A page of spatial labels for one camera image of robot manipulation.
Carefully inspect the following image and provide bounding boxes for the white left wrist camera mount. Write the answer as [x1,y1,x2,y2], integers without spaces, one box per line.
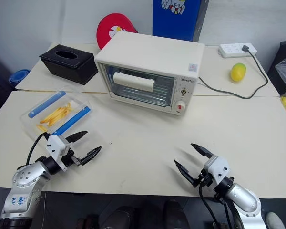
[45,135,72,171]

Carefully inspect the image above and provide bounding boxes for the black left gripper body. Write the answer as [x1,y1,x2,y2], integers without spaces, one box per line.
[61,149,83,171]

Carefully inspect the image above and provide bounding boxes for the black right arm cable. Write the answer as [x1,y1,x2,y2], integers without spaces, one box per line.
[198,183,221,229]

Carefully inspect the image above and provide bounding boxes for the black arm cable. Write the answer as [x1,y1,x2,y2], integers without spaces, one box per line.
[25,132,51,166]
[198,183,221,229]

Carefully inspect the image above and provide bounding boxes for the black power cable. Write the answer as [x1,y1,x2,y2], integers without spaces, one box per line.
[197,45,269,100]

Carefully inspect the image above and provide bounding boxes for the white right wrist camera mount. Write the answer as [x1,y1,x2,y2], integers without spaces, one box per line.
[203,155,231,185]

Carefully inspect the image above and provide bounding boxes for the black tissue box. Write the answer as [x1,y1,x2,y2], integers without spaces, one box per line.
[39,44,99,86]

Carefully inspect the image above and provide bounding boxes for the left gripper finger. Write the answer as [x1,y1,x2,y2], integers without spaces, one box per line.
[66,130,89,144]
[79,145,103,166]

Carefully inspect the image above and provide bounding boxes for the white oven door handle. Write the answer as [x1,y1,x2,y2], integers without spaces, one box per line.
[112,72,156,92]

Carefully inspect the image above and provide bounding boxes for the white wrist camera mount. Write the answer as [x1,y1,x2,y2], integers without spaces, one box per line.
[45,135,72,171]
[203,155,231,185]

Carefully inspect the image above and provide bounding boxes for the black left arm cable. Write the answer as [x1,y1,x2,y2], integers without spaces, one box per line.
[25,132,51,166]

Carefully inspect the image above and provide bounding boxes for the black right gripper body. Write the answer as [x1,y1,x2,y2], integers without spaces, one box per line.
[194,167,215,189]

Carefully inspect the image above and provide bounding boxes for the white toaster oven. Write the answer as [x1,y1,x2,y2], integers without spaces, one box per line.
[94,32,206,118]

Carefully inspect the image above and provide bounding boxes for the white power strip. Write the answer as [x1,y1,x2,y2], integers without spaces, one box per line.
[217,42,258,59]

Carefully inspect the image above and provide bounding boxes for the clear container with fries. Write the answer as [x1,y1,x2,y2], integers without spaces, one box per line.
[19,89,92,139]

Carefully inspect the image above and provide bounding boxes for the black case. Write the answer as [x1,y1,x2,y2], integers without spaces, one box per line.
[266,40,286,96]

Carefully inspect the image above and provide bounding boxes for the blue bowl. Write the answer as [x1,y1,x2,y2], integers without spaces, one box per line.
[9,69,31,88]

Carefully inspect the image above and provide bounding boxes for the blue cartoon box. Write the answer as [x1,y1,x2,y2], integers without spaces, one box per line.
[152,0,209,43]

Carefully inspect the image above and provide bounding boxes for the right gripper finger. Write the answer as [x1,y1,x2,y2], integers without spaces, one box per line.
[190,143,215,159]
[174,160,197,188]

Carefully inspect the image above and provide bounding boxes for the yellow green toy mango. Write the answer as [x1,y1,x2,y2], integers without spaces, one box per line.
[230,62,247,83]

